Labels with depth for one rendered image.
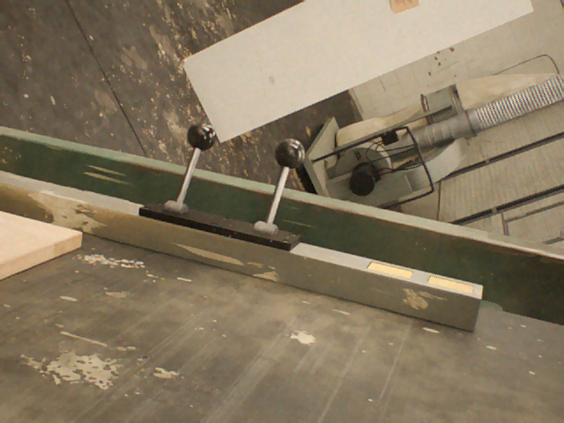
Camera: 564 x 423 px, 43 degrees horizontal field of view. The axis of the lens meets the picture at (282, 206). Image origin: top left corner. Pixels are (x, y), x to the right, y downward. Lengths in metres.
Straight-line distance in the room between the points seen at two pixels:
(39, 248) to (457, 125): 5.55
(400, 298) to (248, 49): 3.78
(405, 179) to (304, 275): 5.21
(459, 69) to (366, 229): 7.83
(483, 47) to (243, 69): 4.72
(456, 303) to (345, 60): 3.66
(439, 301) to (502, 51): 8.07
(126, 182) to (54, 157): 0.14
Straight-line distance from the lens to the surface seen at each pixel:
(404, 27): 4.35
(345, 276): 0.82
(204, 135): 0.91
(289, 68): 4.48
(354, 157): 6.01
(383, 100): 8.96
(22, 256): 0.80
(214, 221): 0.88
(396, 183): 6.05
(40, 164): 1.26
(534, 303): 1.06
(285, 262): 0.84
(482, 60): 8.84
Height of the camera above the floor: 1.81
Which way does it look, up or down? 20 degrees down
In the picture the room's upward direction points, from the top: 70 degrees clockwise
